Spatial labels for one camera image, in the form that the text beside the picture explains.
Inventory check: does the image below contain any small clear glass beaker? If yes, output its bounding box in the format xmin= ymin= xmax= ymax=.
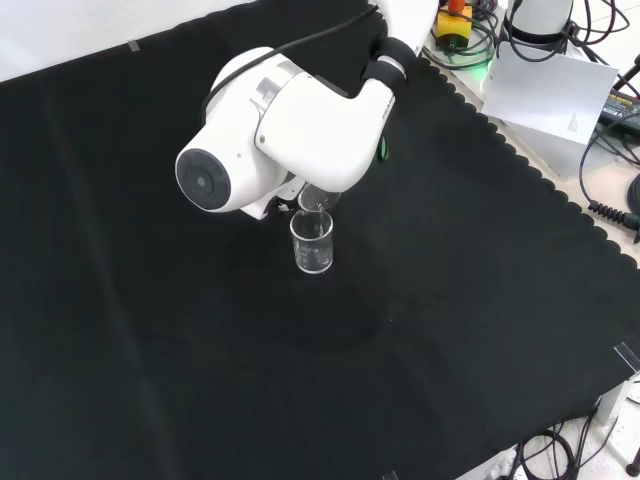
xmin=296 ymin=181 xmax=344 ymax=217

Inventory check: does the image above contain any clear glass beaker with spout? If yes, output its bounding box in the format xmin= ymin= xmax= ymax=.
xmin=289 ymin=209 xmax=335 ymax=276

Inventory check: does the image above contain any black bench cloth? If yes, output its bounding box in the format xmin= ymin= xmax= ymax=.
xmin=0 ymin=0 xmax=640 ymax=480

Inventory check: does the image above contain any yellow stop button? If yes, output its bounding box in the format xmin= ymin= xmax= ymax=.
xmin=436 ymin=0 xmax=475 ymax=52

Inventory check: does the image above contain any pale board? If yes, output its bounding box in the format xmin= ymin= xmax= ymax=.
xmin=481 ymin=41 xmax=620 ymax=147

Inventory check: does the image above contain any black power adapter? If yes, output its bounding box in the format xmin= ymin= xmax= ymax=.
xmin=597 ymin=90 xmax=640 ymax=127

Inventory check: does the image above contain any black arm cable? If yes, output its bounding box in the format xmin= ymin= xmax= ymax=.
xmin=203 ymin=3 xmax=382 ymax=120

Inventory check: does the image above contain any black coiled cable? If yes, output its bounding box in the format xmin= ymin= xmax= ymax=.
xmin=578 ymin=123 xmax=640 ymax=232

